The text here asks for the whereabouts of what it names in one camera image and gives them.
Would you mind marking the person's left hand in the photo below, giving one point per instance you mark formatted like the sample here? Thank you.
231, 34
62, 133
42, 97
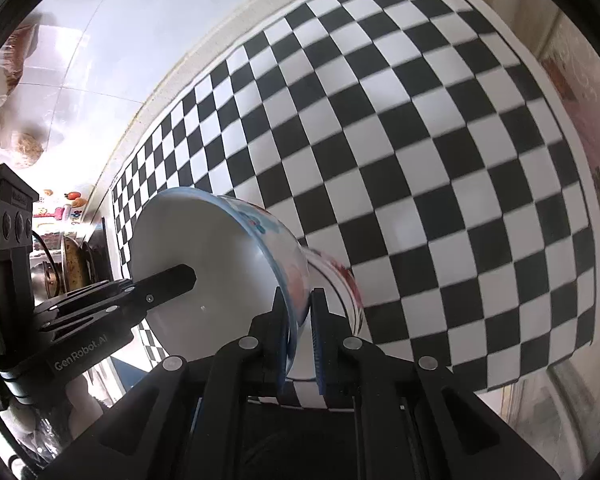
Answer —
82, 400

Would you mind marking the colourful wall stickers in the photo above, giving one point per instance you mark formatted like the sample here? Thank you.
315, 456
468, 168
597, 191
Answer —
71, 195

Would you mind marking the white bowl blue floral print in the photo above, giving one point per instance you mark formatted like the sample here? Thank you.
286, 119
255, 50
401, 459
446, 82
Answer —
205, 250

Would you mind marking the pink floral cloth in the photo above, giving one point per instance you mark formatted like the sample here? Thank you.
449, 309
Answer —
587, 125

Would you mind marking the metal pot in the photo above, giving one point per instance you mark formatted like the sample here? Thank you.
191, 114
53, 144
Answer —
72, 265

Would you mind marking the brown round object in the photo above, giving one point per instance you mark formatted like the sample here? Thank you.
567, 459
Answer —
27, 150

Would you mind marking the black panel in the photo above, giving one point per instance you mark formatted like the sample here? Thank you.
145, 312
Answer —
100, 250

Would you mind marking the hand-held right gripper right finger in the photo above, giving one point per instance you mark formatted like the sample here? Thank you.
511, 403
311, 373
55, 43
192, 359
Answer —
320, 347

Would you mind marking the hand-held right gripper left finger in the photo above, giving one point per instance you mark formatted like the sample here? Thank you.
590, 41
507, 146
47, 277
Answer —
282, 345

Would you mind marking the clear plastic bag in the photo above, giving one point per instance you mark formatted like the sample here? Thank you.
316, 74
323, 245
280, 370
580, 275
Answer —
0, 100

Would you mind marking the white bowl red floral print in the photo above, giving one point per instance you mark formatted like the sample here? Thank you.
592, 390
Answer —
337, 285

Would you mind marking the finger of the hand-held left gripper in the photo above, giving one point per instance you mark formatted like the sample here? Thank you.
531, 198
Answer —
170, 282

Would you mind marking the black white checkered tablecloth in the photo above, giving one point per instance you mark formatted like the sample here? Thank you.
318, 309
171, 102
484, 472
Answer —
380, 160

